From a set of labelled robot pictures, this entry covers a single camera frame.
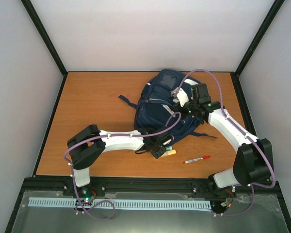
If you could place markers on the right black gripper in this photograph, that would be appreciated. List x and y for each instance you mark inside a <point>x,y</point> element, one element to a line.
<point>183,115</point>

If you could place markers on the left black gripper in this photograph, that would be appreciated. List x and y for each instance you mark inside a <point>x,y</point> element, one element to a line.
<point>157,155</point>

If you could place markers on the yellow highlighter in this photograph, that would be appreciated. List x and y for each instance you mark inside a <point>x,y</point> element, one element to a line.
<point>169,152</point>

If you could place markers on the navy blue backpack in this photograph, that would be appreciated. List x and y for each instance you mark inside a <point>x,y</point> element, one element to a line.
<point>150,113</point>

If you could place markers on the red cap marker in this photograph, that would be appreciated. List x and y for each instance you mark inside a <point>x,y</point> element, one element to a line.
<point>196,159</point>

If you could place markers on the teal cap marker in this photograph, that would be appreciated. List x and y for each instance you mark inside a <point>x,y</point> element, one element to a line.
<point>167,108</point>

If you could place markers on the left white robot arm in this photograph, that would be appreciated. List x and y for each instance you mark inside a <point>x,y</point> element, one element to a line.
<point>86,146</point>

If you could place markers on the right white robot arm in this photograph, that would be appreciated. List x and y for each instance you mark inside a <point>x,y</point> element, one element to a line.
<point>254,157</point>

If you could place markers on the small circuit board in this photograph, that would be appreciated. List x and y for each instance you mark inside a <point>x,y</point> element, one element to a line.
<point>89,196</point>

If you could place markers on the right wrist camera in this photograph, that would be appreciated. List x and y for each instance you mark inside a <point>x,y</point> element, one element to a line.
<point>179,96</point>

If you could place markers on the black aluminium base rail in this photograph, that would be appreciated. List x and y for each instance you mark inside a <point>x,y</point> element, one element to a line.
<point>100,186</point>

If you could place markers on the light blue cable duct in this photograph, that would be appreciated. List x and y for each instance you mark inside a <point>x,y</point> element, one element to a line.
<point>195,205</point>

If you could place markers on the right black frame post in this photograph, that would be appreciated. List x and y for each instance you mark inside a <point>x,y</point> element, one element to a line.
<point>266,23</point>

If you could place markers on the black frame post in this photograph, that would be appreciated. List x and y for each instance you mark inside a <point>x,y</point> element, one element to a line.
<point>31,11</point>
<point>266,23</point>

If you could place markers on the left black frame post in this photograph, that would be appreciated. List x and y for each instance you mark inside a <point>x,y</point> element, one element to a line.
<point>31,11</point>

